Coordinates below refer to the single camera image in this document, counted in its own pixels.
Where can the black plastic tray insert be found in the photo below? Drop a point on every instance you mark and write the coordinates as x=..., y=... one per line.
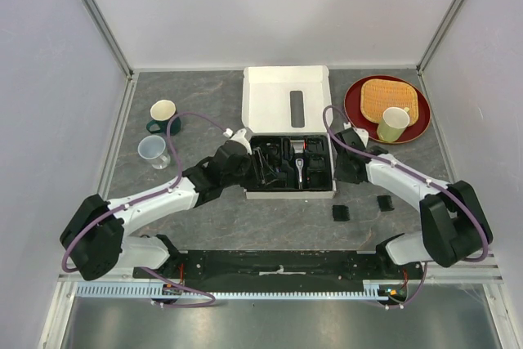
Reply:
x=279, y=168

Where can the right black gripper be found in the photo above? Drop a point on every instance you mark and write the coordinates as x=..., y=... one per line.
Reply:
x=341, y=176

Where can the clear plastic measuring cup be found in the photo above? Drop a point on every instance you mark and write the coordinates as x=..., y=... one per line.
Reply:
x=153, y=149

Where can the woven bamboo mat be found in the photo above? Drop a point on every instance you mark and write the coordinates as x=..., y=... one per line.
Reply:
x=378, y=94

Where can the dark green mug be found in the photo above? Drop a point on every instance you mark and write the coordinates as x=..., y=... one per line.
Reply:
x=161, y=113

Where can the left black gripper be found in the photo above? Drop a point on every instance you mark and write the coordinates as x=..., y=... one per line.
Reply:
x=248, y=159

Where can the white slotted cable duct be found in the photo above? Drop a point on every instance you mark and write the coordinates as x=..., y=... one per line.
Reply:
x=159, y=291

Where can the red round tray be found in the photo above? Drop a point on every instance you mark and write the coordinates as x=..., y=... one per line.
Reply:
x=352, y=109

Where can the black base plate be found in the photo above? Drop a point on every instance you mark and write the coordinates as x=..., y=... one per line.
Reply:
x=283, y=271

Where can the black cleaning brush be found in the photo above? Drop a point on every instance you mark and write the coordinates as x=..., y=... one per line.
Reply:
x=258, y=166

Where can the silver black hair clipper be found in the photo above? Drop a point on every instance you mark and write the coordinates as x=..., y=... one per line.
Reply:
x=299, y=148

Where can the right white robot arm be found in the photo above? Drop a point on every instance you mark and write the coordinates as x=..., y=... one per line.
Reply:
x=454, y=227

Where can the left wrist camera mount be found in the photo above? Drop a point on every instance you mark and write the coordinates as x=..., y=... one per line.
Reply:
x=242, y=136

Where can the white cardboard box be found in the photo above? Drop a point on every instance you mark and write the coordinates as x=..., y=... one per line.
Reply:
x=282, y=107

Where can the black comb guard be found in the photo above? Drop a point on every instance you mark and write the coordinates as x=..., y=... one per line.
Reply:
x=385, y=203
x=340, y=213

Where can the light green cup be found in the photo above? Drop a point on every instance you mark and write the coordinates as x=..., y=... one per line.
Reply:
x=393, y=123

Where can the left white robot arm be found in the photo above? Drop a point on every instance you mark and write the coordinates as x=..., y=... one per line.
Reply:
x=94, y=240

